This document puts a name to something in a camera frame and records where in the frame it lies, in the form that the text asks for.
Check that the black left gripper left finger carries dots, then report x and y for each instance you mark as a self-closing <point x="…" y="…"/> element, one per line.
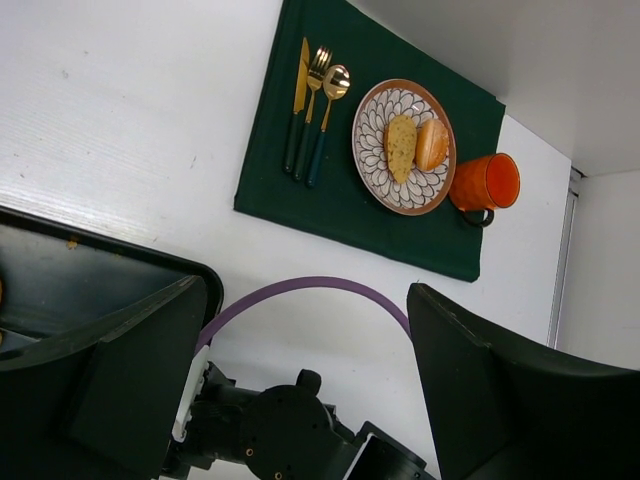
<point x="100" y="401"/>

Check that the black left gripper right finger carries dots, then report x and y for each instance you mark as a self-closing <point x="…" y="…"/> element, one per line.
<point x="502" y="406"/>

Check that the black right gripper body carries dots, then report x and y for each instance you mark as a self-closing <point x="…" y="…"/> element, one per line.
<point x="283" y="432"/>

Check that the sesame bun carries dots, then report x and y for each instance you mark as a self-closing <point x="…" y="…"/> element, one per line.
<point x="432" y="145"/>

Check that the seeded bread slice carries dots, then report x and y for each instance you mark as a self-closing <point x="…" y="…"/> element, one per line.
<point x="400" y="142"/>

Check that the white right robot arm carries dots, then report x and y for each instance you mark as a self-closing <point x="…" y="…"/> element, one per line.
<point x="381" y="457"/>

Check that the black baking tray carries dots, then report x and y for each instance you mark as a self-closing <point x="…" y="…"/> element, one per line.
<point x="57" y="277"/>

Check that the orange mug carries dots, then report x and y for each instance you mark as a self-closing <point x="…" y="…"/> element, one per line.
<point x="483" y="185"/>

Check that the floral patterned plate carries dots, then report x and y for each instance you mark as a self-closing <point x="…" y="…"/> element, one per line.
<point x="424" y="190"/>

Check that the dark green placemat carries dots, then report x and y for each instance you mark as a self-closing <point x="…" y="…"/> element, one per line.
<point x="340" y="207"/>

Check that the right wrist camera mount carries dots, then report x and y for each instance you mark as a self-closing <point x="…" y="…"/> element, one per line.
<point x="194" y="383"/>

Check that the aluminium rail right side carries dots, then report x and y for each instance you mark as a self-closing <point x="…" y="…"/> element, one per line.
<point x="561" y="272"/>

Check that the gold knife green handle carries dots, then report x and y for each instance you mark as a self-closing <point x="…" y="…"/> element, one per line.
<point x="299" y="103"/>

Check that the gold spoon green handle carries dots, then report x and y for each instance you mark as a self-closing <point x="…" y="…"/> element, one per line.
<point x="336" y="84"/>

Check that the gold fork green handle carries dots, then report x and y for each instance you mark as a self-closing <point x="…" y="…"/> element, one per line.
<point x="315" y="77"/>

